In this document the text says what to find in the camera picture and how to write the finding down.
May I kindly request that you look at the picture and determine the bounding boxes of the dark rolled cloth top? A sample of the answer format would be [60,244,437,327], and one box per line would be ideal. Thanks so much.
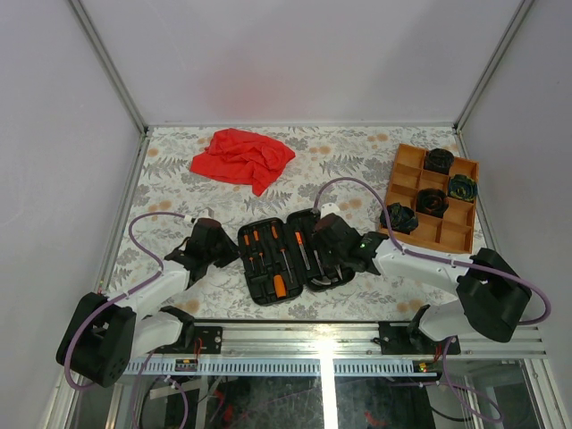
[424,148,455,175]

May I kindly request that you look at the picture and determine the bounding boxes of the metal file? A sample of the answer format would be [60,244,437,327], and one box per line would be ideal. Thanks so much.
[294,231,311,271]

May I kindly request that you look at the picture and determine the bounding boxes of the orange handled tool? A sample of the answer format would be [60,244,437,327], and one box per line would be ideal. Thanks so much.
[273,274,287,299]

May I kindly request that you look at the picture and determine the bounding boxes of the black orange rolled cloth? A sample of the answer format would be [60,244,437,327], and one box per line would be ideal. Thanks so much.
[415,189,449,219]

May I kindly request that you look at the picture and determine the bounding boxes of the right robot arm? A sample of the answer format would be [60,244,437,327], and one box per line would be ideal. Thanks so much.
[313,214,531,353]

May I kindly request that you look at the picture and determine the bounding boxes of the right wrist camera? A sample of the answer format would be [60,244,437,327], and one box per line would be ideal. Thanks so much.
[320,203,340,218]

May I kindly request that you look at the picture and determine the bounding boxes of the blue green rolled cloth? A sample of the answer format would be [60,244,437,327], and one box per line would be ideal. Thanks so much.
[448,174,478,203]

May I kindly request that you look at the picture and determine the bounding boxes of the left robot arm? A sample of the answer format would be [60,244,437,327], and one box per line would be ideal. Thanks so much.
[55,217,239,387]

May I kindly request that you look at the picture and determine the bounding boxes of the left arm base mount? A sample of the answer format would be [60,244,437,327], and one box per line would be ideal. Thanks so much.
[156,325,223,356]

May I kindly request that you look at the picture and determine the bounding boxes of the steel claw hammer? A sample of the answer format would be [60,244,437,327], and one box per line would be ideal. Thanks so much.
[311,250,343,287]

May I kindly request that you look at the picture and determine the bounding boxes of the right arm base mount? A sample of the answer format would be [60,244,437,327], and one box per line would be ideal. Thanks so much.
[378,322,447,356]

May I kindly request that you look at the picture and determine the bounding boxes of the small orange black screwdriver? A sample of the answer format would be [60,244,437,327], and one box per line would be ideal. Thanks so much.
[252,229,265,272]

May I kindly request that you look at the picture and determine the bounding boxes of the black plastic tool case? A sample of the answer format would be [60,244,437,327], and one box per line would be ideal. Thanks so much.
[238,209,356,307]

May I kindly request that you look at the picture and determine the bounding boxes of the dark floral rolled cloth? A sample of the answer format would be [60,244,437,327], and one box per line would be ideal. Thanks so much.
[380,202,419,234]

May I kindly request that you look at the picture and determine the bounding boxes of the wooden compartment tray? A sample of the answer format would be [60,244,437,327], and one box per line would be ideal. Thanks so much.
[385,144,479,254]

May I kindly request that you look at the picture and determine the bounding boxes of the red crumpled cloth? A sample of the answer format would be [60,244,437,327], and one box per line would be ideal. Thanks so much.
[189,128,296,197]

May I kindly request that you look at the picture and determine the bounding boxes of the aluminium front rail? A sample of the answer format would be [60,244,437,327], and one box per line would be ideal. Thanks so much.
[66,320,549,358]

